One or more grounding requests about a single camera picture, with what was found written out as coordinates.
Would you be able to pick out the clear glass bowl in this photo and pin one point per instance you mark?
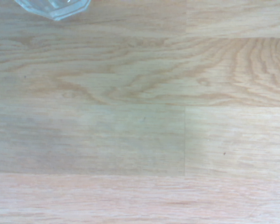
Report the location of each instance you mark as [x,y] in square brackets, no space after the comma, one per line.
[53,8]

